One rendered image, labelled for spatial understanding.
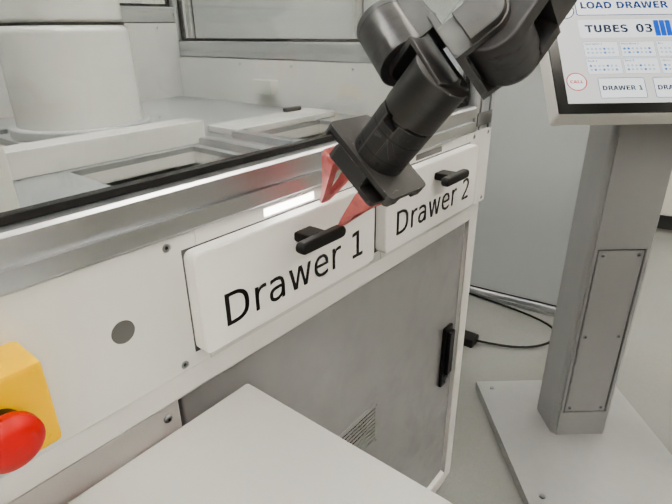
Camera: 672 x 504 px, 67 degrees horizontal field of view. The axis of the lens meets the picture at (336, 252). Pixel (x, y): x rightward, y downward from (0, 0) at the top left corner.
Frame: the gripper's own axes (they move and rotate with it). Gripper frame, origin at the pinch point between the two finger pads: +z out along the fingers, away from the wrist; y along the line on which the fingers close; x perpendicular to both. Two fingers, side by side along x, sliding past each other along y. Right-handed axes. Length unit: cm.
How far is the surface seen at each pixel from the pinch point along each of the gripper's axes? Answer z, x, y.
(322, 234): 0.6, 3.7, -2.0
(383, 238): 8.5, -13.4, -3.3
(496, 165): 55, -154, 17
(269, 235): 2.2, 8.6, 0.7
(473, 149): 2.5, -40.1, 2.4
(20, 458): 2.1, 36.3, -7.7
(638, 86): -14, -77, -4
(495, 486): 70, -60, -61
